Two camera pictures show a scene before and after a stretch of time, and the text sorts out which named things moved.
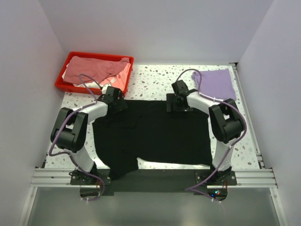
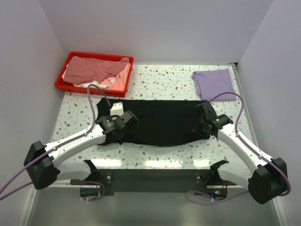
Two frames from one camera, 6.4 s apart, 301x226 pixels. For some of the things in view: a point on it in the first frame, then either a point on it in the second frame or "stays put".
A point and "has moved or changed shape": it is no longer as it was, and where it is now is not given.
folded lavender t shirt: (216, 84) stays put
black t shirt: (145, 129) has moved or changed shape
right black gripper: (171, 98) to (198, 130)
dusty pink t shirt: (98, 68) stays put
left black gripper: (120, 105) to (114, 118)
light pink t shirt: (119, 79) stays put
